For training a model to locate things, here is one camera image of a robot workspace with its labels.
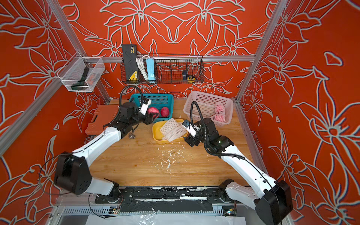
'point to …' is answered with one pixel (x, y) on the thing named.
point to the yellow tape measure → (191, 79)
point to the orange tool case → (103, 116)
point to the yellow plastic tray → (157, 134)
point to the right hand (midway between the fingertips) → (186, 129)
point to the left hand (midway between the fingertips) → (154, 110)
